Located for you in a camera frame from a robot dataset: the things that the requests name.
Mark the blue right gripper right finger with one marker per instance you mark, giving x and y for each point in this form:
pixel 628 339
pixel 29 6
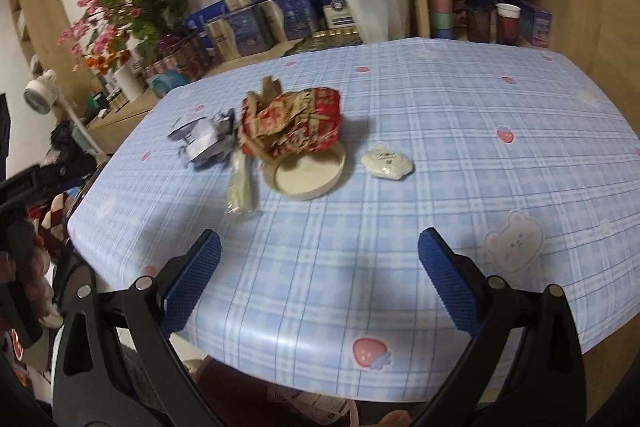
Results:
pixel 455 279

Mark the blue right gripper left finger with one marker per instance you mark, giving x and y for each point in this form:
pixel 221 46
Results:
pixel 182 281

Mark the cream plastic spoon packet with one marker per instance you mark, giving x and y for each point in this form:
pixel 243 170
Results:
pixel 240 197

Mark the silver white wrapper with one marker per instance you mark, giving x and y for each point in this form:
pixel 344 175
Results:
pixel 203 139

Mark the cream round lid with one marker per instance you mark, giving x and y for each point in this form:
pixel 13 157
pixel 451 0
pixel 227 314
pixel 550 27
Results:
pixel 306 176

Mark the brown red paper bag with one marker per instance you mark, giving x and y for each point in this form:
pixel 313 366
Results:
pixel 275 123

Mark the white printed plastic bag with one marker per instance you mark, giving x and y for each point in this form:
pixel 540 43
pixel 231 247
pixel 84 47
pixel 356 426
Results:
pixel 321 409

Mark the maroon plastic trash bin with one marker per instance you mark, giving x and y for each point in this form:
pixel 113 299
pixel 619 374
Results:
pixel 243 400

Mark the person's left hand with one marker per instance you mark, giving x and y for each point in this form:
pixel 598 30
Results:
pixel 32 274

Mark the white desk fan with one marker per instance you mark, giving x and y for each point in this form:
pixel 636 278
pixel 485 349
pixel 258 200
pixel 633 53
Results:
pixel 42 93

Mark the blue plaid tablecloth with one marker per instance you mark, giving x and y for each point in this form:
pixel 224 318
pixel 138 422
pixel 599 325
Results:
pixel 520 162

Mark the orange flowers white vase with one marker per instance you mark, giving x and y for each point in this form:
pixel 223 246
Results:
pixel 120 74

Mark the striped storage basket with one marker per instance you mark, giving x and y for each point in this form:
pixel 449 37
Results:
pixel 186 63

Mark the blue gold gift box left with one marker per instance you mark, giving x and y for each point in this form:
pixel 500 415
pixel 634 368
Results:
pixel 239 34

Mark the gold chocolate tray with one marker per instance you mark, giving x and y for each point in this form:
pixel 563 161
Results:
pixel 326 39

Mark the blue gold gift box right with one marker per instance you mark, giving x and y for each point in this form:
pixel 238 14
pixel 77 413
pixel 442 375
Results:
pixel 289 20

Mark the dark brown cup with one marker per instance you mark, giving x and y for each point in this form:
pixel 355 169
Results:
pixel 478 24

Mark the small blue box on shelf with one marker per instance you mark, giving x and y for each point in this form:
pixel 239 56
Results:
pixel 535 25

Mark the red white paper cup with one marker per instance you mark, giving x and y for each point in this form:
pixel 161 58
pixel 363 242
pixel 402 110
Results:
pixel 508 23

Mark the white blue milk carton box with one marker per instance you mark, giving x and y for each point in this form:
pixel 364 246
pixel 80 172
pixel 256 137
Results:
pixel 337 14

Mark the white rose vase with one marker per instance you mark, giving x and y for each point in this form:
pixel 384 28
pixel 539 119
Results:
pixel 380 20

